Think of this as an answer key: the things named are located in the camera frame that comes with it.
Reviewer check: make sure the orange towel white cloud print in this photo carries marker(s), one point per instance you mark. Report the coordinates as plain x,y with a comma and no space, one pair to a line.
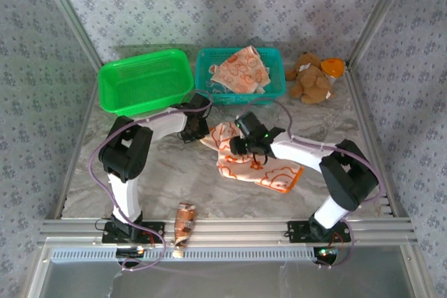
272,176

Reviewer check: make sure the teal bunny print towel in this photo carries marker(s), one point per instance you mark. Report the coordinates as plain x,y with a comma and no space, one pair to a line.
216,89

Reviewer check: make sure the beige orange animal print towel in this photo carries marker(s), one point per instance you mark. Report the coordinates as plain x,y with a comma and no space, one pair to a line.
241,71

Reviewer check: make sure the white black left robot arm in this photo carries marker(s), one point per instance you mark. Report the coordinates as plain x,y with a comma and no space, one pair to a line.
125,190

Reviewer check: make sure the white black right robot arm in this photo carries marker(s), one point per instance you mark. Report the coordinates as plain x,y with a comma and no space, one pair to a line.
328,214

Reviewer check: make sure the green plastic basket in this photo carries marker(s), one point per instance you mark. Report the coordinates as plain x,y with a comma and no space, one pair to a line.
146,81

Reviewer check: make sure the teal plastic basket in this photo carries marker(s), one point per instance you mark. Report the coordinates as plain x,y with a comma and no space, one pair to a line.
274,67

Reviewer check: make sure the brown teddy bear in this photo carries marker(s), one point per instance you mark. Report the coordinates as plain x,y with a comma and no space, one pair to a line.
311,80

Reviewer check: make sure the brown snack wrapper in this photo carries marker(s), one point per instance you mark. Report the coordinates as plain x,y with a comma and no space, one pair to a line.
184,221

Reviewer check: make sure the orange lidded toy jar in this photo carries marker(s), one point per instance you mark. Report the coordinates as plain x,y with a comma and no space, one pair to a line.
331,67

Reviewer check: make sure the shiny metal panel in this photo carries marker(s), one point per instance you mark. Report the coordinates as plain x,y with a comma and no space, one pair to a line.
223,280

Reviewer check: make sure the aluminium frame rail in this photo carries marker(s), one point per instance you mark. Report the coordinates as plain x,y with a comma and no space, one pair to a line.
237,230

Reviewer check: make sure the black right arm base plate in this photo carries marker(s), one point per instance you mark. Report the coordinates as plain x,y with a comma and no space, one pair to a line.
297,230

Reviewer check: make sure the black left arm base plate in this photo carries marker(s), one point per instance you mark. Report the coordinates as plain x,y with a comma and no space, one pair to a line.
155,228

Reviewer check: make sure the aluminium frame post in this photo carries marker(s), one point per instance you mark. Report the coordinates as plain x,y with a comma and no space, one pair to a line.
377,8
70,15

